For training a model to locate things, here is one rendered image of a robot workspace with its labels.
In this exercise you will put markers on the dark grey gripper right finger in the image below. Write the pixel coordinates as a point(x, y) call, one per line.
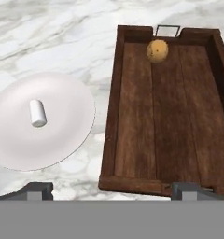
point(187, 190)

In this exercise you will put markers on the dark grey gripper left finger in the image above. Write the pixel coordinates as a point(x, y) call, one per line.
point(36, 190)

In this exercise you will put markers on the brown wooden tray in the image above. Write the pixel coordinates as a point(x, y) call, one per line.
point(166, 118)

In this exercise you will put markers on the orange round dessert ball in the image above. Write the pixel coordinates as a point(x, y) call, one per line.
point(157, 51)

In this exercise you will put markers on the white round plate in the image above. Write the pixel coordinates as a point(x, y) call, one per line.
point(39, 146)

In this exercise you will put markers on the white marshmallow cylinder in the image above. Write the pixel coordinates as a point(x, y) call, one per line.
point(38, 113)

